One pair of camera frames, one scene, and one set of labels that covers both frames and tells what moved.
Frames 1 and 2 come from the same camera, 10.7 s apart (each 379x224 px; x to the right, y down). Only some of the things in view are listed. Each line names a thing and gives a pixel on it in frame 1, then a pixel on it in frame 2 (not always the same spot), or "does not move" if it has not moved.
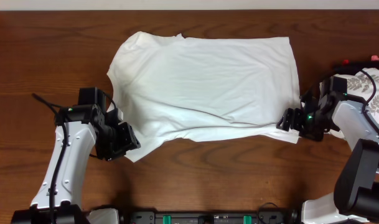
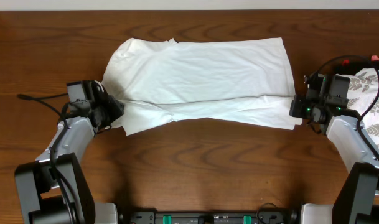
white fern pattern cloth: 360,86 does not move
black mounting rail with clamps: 261,216 does not move
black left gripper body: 115,140 → 107,111
